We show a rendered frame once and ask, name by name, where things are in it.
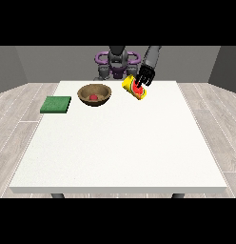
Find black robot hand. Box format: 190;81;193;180
134;65;156;90

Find grey robot trunk purple rings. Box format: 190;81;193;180
92;46;143;82

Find yellow cup with melon print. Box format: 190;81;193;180
121;74;148;101

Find green square pad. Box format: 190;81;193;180
39;95;72;114

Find brown wooden bowl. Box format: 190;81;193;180
77;84;112;108

